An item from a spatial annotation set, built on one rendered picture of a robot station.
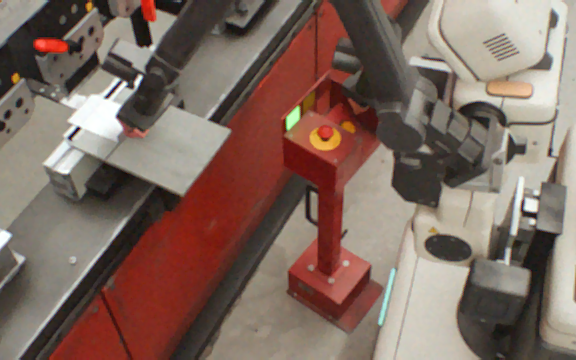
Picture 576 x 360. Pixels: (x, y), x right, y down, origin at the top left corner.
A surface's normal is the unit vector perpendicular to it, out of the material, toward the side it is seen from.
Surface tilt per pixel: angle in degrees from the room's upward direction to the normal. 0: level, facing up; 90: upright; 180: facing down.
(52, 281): 0
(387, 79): 87
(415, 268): 0
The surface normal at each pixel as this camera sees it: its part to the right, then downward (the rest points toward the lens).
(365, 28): -0.27, 0.78
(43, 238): -0.04, -0.61
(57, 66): 0.88, 0.37
